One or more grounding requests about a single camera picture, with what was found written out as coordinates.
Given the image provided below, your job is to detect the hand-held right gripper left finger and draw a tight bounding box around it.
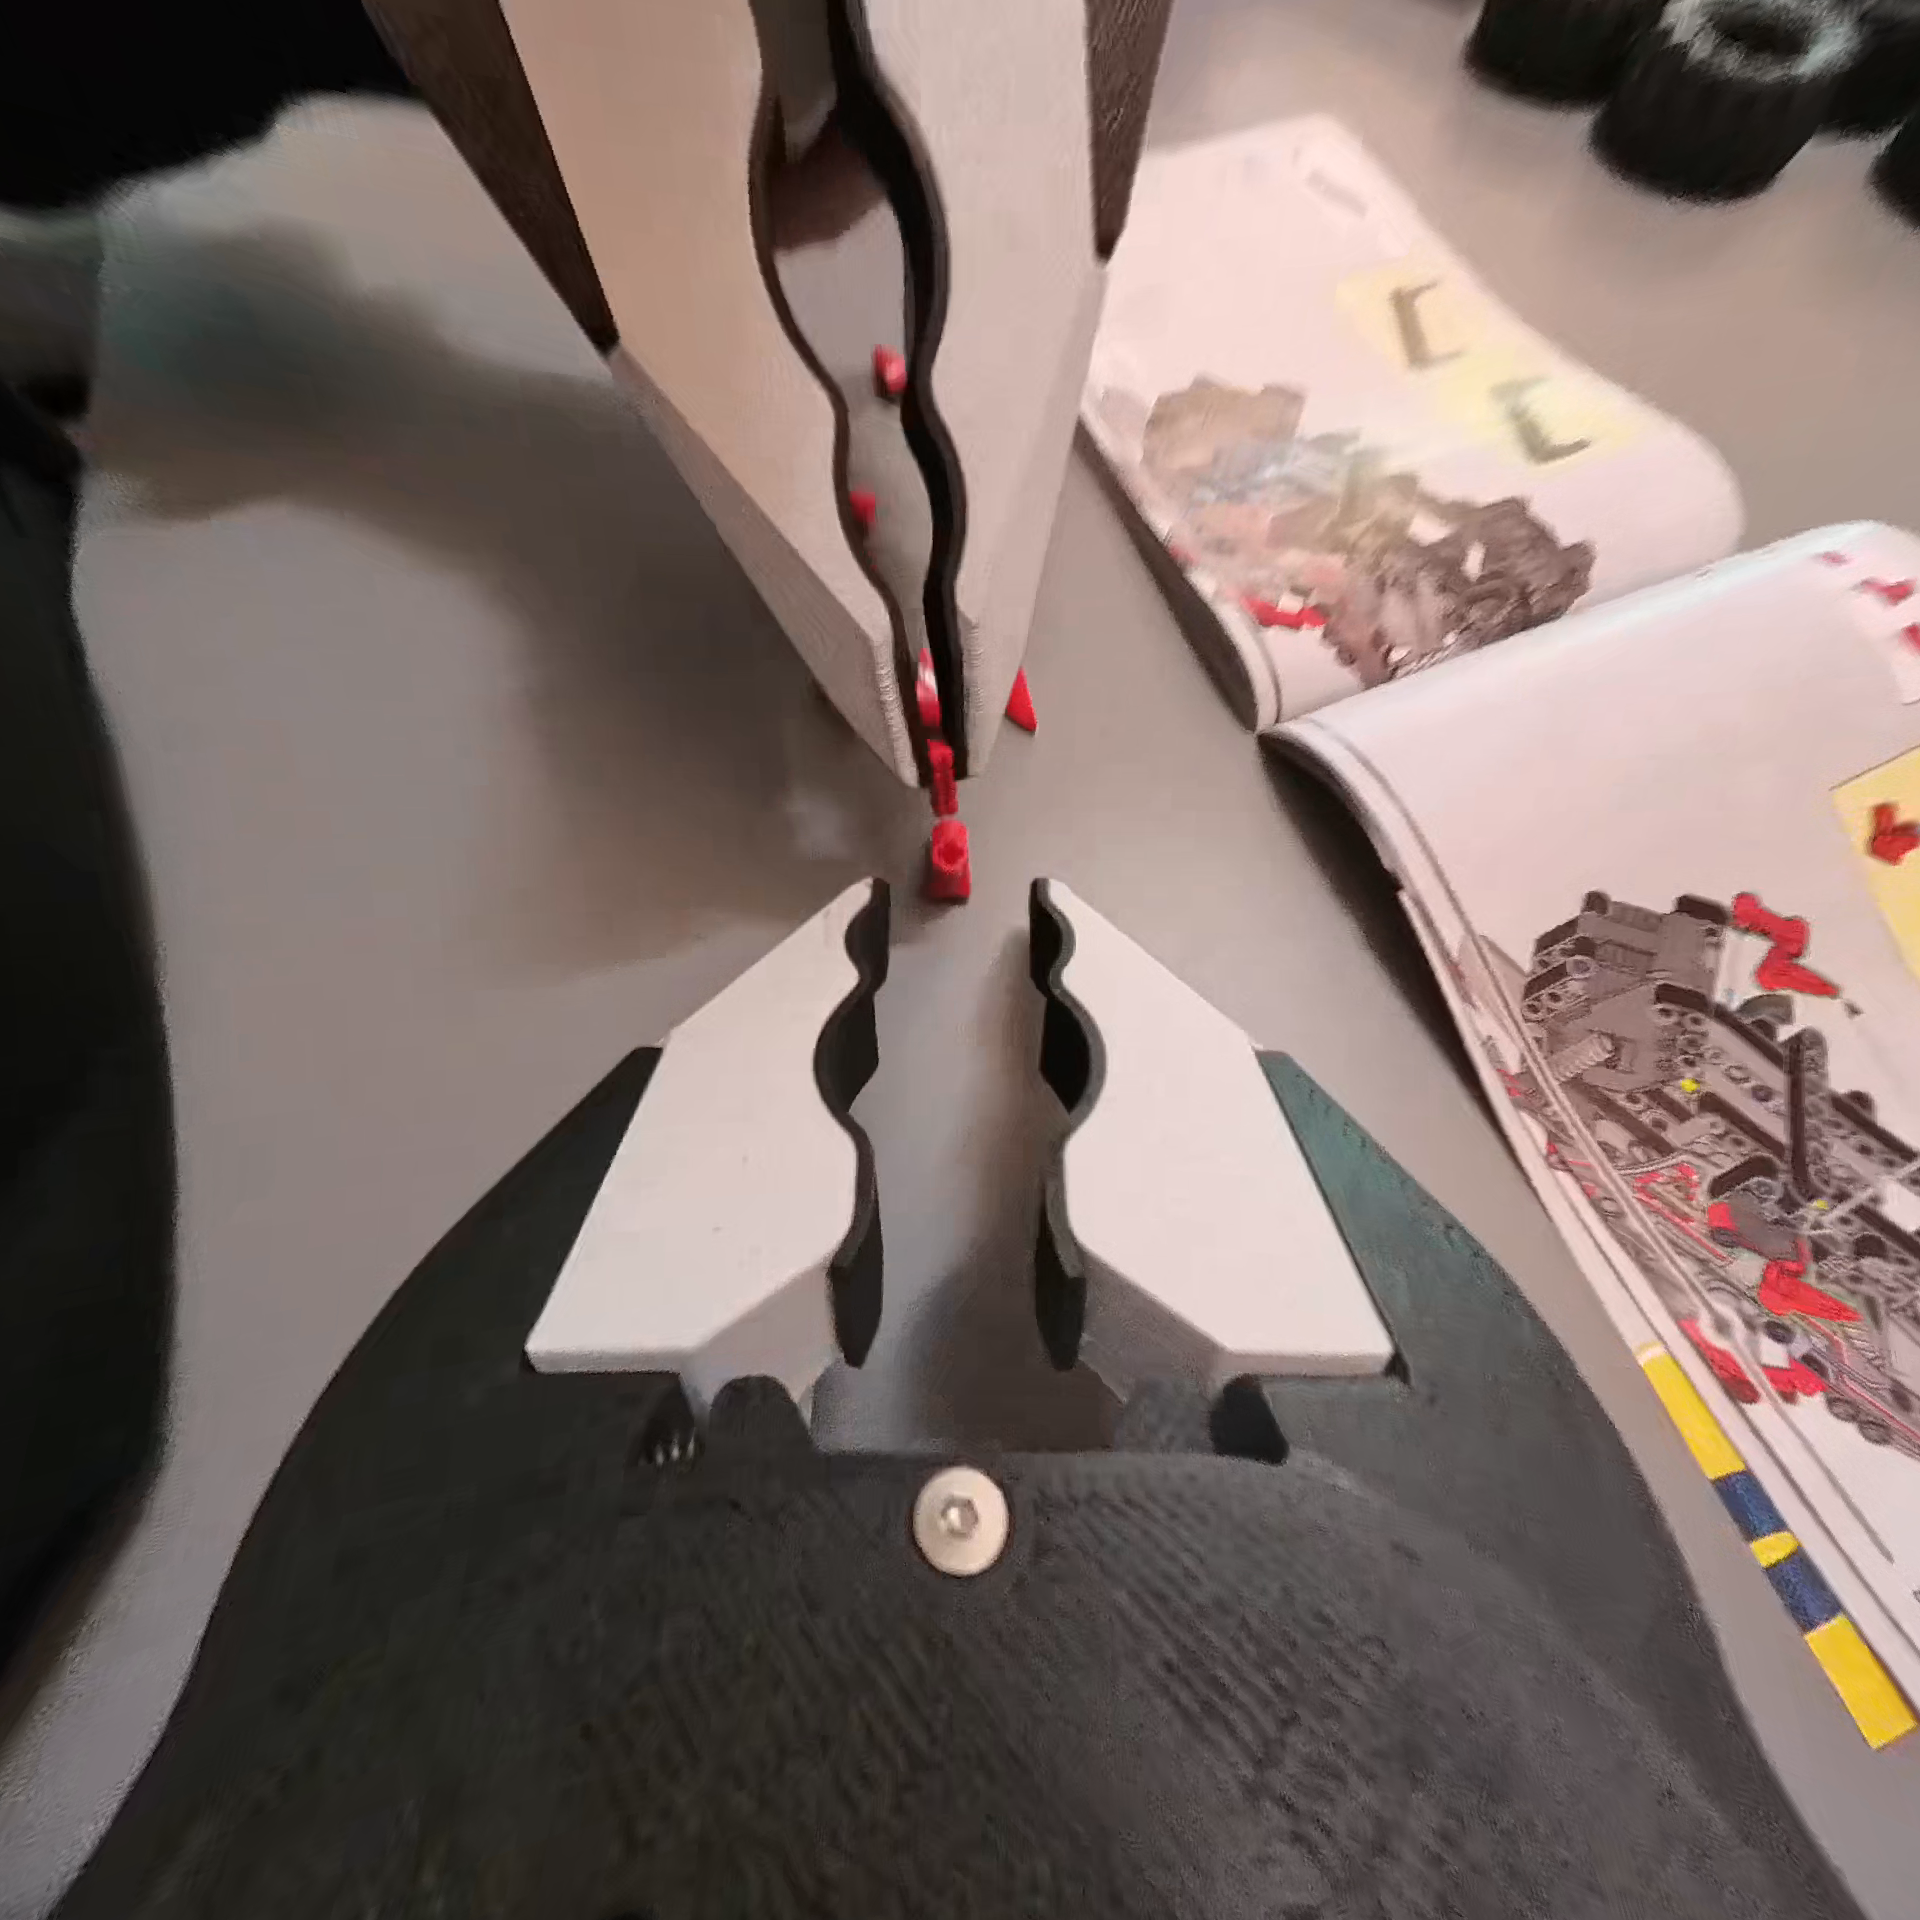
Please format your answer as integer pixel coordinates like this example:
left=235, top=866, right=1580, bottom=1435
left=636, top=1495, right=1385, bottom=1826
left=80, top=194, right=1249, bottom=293
left=526, top=880, right=889, bottom=1403

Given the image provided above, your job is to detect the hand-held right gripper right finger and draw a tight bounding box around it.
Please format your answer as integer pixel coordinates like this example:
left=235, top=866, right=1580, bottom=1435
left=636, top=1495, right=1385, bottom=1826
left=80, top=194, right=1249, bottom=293
left=1028, top=880, right=1393, bottom=1403

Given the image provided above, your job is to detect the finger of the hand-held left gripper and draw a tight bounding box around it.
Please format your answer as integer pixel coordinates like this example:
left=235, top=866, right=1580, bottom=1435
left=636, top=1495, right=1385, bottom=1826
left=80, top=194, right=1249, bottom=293
left=496, top=0, right=924, bottom=789
left=847, top=0, right=1103, bottom=780

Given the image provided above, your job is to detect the building instruction booklet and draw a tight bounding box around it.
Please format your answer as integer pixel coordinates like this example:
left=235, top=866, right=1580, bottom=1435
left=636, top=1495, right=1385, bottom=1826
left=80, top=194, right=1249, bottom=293
left=1077, top=119, right=1920, bottom=1754

